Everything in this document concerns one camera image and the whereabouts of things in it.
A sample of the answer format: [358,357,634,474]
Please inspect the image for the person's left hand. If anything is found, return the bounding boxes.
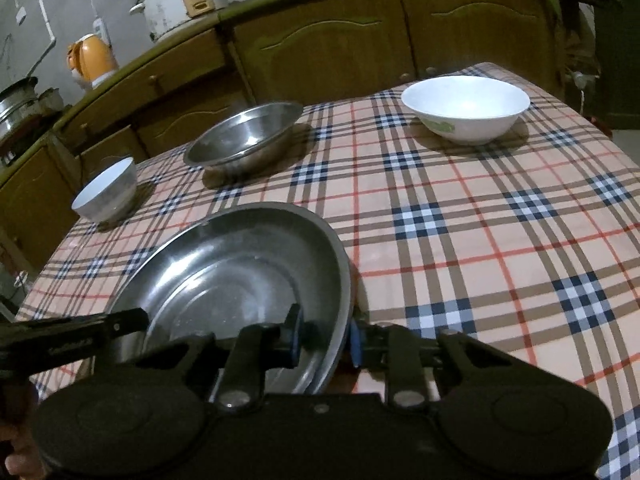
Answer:
[0,379,45,480]

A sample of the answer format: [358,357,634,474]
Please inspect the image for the plaid tablecloth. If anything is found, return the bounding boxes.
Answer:
[15,62,640,480]

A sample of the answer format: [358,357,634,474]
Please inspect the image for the shallow steel dish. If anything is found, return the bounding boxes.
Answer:
[142,252,347,395]

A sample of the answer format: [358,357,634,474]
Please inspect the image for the white rice cooker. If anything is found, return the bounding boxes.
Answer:
[130,0,232,43]

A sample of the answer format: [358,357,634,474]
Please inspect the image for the wide white bowl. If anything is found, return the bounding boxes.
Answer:
[401,76,531,143]

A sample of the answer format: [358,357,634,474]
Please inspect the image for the orange electric kettle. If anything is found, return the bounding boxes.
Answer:
[65,34,120,90]

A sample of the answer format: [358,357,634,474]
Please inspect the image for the wooden kitchen cabinet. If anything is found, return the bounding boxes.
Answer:
[0,0,598,281]

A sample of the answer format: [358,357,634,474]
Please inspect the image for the deep steel bowl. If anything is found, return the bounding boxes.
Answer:
[183,101,304,177]

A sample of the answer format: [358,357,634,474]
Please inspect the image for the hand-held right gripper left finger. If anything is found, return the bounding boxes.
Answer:
[130,304,321,408]

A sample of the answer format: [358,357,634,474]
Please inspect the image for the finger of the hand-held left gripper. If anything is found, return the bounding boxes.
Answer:
[85,308,151,346]

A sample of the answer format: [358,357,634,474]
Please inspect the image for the large steel basin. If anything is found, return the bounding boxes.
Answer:
[107,202,352,396]

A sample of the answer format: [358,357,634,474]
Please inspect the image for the small white bowl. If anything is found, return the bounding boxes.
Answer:
[71,157,138,223]

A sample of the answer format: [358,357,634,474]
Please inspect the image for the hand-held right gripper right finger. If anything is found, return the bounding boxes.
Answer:
[348,323,511,408]

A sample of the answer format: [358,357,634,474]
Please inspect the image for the white cable conduit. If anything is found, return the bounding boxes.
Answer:
[31,0,57,43]

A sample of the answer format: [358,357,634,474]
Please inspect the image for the small steel pot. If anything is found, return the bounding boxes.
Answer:
[37,87,64,114]

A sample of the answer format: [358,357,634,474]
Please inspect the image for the dark green door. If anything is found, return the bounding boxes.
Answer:
[590,0,640,131]

